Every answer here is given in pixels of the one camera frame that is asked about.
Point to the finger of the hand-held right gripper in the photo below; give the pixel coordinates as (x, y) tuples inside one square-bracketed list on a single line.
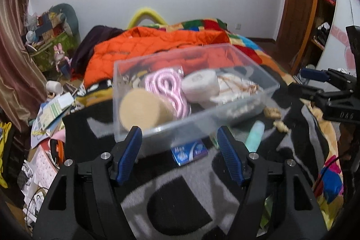
[(305, 91), (312, 74)]

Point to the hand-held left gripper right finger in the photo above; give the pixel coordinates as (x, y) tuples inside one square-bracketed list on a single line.
[(230, 157)]

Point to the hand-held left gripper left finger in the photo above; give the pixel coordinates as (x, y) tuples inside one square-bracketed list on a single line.
[(128, 155)]

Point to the clear plastic storage box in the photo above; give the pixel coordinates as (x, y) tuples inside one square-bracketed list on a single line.
[(185, 130)]

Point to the mint green tube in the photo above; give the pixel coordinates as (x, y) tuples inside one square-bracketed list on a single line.
[(254, 136)]

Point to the blue tissue packet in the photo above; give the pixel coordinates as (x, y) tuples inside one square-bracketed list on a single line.
[(188, 152)]

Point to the round tan cork disc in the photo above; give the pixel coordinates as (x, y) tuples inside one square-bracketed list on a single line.
[(140, 110)]

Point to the wooden shelf unit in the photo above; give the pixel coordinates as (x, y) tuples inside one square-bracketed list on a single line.
[(323, 18)]

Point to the black grey printed blanket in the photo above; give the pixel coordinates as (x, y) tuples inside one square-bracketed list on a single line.
[(182, 192)]

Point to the orange black bag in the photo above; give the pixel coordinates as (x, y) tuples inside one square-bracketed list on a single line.
[(57, 151)]

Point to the wooden door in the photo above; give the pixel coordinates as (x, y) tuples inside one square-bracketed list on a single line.
[(298, 3)]

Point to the white panel with pink print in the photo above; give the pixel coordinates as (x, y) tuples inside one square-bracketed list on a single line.
[(344, 9)]

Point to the colourful patchwork blanket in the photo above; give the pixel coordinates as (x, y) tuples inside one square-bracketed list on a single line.
[(244, 43)]

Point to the white tape roll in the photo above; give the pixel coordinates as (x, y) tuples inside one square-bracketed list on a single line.
[(199, 84)]

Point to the pile of papers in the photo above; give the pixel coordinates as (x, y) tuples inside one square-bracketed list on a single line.
[(47, 116)]

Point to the white cup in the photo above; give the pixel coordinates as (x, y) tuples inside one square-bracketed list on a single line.
[(54, 87)]

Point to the dark purple cloth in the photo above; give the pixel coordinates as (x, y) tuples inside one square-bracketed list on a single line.
[(90, 46)]

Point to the orange quilted jacket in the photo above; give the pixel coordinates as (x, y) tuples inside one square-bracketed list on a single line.
[(157, 40)]

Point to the pink bunny toy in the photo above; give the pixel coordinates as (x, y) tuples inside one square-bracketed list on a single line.
[(59, 55)]

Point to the yellow bag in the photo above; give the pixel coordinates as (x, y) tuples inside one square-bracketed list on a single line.
[(4, 155)]

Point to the green patterned bag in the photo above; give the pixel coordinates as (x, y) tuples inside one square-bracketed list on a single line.
[(53, 51)]

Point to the yellow foam arch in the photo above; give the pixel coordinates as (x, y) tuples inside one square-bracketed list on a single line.
[(146, 11)]

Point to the striped brown curtain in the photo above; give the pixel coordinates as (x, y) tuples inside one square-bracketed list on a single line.
[(17, 60)]

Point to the green armchair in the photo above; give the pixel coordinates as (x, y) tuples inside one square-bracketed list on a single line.
[(71, 15)]

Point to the white wall socket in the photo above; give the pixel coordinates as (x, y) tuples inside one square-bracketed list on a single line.
[(238, 26)]

